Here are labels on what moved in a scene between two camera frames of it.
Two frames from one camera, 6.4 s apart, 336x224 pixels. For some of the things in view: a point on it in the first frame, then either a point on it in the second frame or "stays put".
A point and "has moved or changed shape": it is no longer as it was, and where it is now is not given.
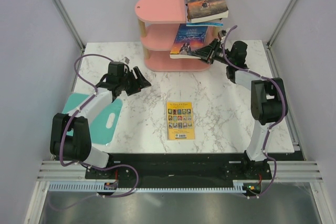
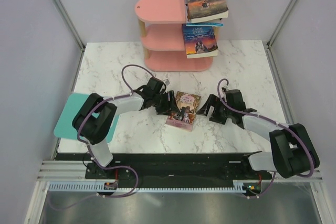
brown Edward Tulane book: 205,10 -> 219,21
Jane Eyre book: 188,39 has moved or changed shape
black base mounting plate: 180,170 stays put
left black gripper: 139,83 -> 169,106
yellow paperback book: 180,120 has moved or changed shape
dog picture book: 189,24 stays put
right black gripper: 209,52 -> 204,109
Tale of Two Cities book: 205,1 stays put
